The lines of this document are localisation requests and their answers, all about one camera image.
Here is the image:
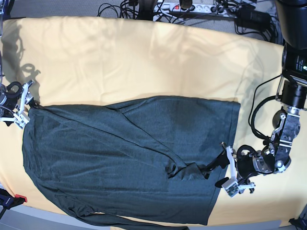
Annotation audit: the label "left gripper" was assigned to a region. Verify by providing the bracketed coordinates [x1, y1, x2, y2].
[201, 143, 275, 197]

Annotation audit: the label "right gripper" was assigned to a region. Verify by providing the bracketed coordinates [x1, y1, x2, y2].
[0, 80, 41, 129]

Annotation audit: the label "dark green long-sleeve shirt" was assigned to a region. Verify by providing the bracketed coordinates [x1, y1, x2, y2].
[22, 96, 240, 230]

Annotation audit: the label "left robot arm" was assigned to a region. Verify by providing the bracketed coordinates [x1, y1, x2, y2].
[205, 0, 307, 197]

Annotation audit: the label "red and black clamp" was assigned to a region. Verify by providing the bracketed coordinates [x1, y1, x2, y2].
[0, 188, 27, 210]

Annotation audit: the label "black clamp right corner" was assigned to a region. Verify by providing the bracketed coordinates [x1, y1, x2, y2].
[289, 218, 307, 230]

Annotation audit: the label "black power adapter box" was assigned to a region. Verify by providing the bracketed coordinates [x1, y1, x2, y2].
[235, 8, 271, 29]

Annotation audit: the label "white power strip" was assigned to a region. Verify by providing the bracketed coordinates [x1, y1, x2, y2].
[154, 2, 230, 16]

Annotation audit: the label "tangled black cables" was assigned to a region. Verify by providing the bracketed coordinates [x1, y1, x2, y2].
[234, 4, 283, 45]

